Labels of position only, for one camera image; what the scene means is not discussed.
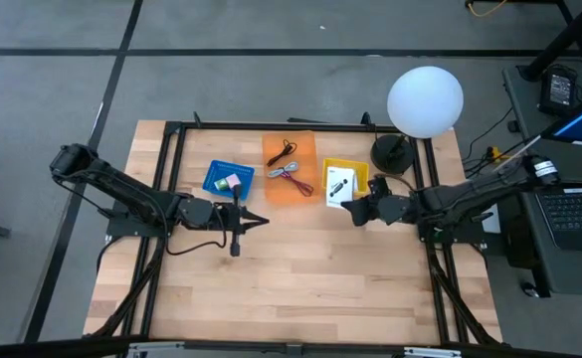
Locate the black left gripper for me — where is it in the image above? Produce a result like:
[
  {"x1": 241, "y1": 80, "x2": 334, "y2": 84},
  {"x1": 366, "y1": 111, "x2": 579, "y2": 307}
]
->
[{"x1": 211, "y1": 202, "x2": 271, "y2": 233}]

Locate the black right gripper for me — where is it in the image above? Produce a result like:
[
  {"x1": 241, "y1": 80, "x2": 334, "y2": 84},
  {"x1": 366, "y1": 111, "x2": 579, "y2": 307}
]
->
[{"x1": 340, "y1": 192, "x2": 414, "y2": 228}]

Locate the light blue cable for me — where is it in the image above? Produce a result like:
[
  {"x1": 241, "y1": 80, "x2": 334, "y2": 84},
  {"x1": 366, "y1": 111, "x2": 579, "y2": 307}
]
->
[{"x1": 266, "y1": 161, "x2": 300, "y2": 179}]

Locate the red cable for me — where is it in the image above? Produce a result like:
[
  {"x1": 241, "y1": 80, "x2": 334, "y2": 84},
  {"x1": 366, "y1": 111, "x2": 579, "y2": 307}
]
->
[{"x1": 280, "y1": 167, "x2": 315, "y2": 198}]

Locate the yellow plastic bin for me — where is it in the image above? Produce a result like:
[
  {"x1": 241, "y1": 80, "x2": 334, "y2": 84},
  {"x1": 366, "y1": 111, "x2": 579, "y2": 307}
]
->
[{"x1": 321, "y1": 157, "x2": 371, "y2": 198}]

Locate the orange translucent bin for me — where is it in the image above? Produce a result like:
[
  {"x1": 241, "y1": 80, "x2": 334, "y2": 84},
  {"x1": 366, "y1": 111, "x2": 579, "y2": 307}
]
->
[{"x1": 262, "y1": 130, "x2": 323, "y2": 207}]

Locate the blue plastic bin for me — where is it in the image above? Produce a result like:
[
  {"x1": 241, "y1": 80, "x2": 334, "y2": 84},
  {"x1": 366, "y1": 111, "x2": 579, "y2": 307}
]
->
[{"x1": 201, "y1": 158, "x2": 256, "y2": 202}]

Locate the black round lamp base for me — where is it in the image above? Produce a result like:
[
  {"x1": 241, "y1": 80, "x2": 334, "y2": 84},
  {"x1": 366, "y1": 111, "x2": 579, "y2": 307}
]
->
[{"x1": 369, "y1": 133, "x2": 415, "y2": 176}]

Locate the white globe lamp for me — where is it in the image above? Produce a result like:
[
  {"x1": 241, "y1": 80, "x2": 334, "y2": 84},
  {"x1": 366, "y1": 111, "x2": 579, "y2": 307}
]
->
[{"x1": 386, "y1": 66, "x2": 465, "y2": 140}]

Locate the black side desk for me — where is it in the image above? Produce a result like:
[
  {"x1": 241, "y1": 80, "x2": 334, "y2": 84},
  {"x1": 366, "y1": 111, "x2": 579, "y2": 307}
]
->
[{"x1": 501, "y1": 64, "x2": 582, "y2": 299}]

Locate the black laptop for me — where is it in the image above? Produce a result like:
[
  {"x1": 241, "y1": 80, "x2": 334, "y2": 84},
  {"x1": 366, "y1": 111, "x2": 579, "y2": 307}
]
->
[{"x1": 533, "y1": 186, "x2": 582, "y2": 255}]

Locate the black power brick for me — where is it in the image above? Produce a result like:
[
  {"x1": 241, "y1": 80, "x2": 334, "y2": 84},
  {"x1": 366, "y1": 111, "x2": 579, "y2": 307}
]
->
[{"x1": 538, "y1": 67, "x2": 579, "y2": 116}]

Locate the black stand leg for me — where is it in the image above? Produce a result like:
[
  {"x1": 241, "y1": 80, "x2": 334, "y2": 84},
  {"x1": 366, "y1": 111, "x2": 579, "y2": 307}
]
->
[{"x1": 518, "y1": 0, "x2": 582, "y2": 84}]

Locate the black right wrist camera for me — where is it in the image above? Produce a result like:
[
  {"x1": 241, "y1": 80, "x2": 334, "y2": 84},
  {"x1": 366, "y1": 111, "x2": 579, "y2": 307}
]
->
[{"x1": 368, "y1": 175, "x2": 390, "y2": 199}]

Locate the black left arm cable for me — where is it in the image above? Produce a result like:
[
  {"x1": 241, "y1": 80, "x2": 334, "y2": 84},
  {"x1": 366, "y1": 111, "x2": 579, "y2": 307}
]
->
[{"x1": 165, "y1": 198, "x2": 243, "y2": 258}]

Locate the black metal table frame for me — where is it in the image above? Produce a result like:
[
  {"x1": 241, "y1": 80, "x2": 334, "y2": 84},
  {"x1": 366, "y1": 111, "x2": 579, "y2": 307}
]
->
[{"x1": 84, "y1": 111, "x2": 503, "y2": 349}]

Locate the black camera mount crossbar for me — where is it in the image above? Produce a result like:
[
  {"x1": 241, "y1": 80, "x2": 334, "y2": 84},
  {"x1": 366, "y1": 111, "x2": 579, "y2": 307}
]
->
[{"x1": 0, "y1": 335, "x2": 582, "y2": 358}]

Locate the yellow cable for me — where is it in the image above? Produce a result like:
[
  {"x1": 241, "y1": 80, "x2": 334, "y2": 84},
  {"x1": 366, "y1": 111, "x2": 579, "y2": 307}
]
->
[{"x1": 467, "y1": 0, "x2": 510, "y2": 19}]

